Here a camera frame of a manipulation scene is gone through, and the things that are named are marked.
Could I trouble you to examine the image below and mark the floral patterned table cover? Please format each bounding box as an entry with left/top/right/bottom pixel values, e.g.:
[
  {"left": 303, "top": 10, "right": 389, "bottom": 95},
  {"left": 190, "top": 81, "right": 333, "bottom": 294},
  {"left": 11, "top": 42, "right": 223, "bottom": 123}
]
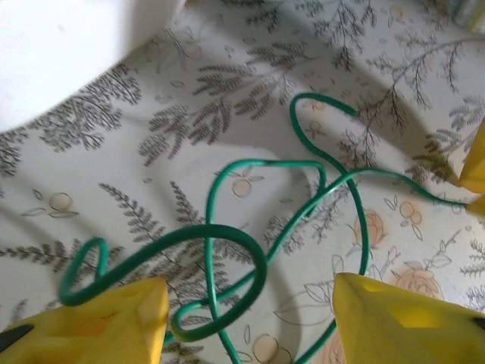
[{"left": 0, "top": 0, "right": 485, "bottom": 364}]

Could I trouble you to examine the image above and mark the green cable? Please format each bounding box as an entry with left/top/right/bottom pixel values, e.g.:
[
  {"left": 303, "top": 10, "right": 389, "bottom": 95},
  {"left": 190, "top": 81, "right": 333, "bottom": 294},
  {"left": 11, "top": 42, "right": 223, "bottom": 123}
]
[{"left": 58, "top": 92, "right": 474, "bottom": 364}]

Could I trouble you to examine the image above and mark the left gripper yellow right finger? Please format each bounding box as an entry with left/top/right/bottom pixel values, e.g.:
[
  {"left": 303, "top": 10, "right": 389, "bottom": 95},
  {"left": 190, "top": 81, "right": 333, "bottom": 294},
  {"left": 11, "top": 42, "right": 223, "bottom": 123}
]
[{"left": 332, "top": 271, "right": 485, "bottom": 364}]

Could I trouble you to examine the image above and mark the white plastic tray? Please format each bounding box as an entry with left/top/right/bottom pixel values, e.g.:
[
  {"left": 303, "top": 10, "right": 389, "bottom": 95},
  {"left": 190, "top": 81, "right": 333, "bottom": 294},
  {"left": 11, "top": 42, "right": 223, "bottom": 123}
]
[{"left": 0, "top": 0, "right": 186, "bottom": 132}]

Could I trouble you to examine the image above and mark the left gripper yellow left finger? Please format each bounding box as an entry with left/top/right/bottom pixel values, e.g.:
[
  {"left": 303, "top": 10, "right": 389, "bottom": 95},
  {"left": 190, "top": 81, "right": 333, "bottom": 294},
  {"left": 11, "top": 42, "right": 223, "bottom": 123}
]
[{"left": 0, "top": 275, "right": 171, "bottom": 364}]

